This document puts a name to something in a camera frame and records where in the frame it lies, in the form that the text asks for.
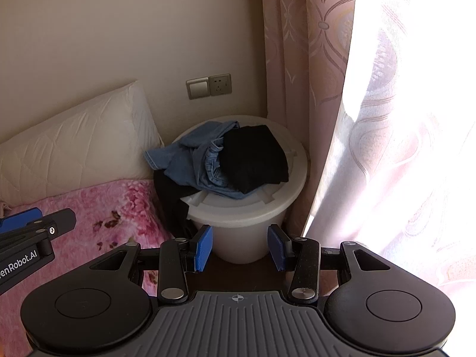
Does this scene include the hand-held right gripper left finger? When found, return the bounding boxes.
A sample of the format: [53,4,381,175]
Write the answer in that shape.
[89,225,213,304]

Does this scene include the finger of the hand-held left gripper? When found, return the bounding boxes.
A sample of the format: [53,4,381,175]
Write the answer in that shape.
[0,209,77,253]
[0,207,44,233]

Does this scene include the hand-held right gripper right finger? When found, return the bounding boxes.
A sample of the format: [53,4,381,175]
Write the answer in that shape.
[268,224,391,304]

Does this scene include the white plastic bucket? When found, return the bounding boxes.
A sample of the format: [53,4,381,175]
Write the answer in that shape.
[172,115,309,264]

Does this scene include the blue denim jeans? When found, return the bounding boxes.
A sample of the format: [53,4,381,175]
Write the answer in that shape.
[144,120,261,199]

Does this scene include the pink floral blanket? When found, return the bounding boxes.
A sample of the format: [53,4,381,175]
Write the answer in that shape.
[0,178,175,298]

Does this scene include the dark cloth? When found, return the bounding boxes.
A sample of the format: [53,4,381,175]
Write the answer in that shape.
[153,169,201,240]

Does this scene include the white quilted pillow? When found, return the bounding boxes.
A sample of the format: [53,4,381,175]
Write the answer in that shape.
[0,80,165,209]

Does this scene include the black crumpled garment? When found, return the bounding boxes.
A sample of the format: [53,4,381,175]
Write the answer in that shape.
[219,124,291,195]

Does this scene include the sheer white curtain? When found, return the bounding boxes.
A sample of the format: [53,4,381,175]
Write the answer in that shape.
[303,0,476,298]

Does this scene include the pink patterned curtain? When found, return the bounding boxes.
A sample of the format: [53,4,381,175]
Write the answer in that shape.
[259,0,358,231]

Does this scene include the bronze wall switch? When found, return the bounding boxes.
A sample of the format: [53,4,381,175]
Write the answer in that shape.
[186,76,212,100]

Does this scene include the bronze wall socket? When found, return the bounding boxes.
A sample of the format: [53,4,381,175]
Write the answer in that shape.
[208,73,233,96]

